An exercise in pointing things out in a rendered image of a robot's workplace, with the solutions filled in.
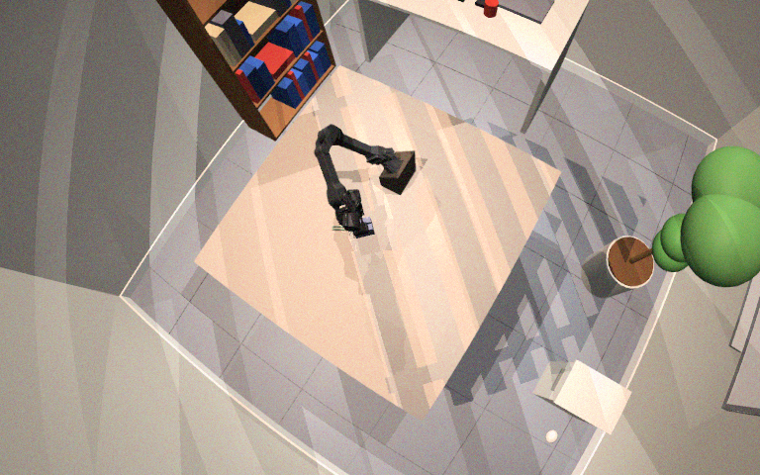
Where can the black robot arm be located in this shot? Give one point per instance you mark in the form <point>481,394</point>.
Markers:
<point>337,195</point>

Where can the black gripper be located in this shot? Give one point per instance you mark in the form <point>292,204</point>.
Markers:
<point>363,226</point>

